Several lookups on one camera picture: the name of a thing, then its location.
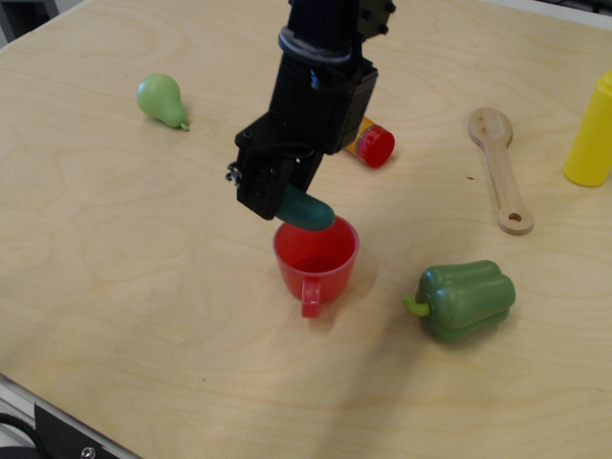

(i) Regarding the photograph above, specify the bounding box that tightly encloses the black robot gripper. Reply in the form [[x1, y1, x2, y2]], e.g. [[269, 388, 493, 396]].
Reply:
[[227, 48, 378, 220]]

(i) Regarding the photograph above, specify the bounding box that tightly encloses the dark green toy cucumber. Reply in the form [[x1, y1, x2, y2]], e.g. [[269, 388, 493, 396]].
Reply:
[[275, 185, 336, 231]]

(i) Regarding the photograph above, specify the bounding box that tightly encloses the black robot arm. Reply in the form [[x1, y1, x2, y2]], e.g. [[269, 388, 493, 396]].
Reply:
[[226, 1, 396, 230]]

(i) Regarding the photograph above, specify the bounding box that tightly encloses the red plastic cup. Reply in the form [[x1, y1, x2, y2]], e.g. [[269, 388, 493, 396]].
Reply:
[[273, 216, 360, 318]]

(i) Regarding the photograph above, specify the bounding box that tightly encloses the red toy ketchup bottle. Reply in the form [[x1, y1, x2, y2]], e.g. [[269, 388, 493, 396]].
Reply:
[[344, 117, 396, 168]]

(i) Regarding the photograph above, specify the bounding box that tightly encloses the light green toy pear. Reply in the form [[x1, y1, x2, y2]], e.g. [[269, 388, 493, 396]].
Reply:
[[136, 74, 189, 132]]

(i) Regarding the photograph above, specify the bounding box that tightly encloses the wooden spoon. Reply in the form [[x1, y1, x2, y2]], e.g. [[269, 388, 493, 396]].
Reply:
[[467, 107, 535, 235]]

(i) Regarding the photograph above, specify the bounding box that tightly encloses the green toy bell pepper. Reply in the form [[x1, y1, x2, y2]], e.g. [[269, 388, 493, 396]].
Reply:
[[403, 260, 516, 343]]

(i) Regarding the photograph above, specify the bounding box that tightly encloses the yellow plastic bottle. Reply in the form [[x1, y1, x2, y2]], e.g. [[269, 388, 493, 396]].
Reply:
[[563, 71, 611, 186]]

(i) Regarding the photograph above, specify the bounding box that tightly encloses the black corner bracket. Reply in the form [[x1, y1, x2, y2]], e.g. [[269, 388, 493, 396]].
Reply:
[[34, 402, 139, 459]]

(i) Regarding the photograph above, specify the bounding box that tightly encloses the black cable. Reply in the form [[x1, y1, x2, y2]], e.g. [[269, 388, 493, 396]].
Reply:
[[0, 412, 49, 459]]

